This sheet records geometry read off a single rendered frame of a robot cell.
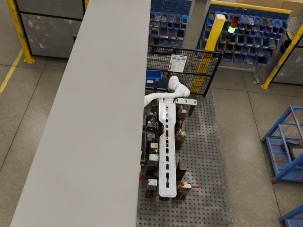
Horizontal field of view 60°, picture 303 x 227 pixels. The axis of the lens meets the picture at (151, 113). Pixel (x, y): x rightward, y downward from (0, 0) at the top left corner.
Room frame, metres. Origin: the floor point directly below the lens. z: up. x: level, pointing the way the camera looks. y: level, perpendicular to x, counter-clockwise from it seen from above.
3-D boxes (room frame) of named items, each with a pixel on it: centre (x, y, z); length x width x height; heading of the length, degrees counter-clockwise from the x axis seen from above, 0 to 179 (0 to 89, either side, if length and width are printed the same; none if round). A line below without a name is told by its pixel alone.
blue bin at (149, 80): (2.61, 0.12, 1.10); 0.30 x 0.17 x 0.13; 102
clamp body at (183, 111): (2.17, -0.39, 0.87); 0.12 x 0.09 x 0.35; 97
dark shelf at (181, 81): (2.61, 0.07, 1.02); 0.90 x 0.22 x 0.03; 97
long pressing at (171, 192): (1.72, -0.25, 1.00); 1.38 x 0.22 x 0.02; 7
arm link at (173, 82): (2.20, -0.19, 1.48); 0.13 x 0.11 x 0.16; 54
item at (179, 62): (2.77, -0.22, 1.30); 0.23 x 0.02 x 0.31; 97
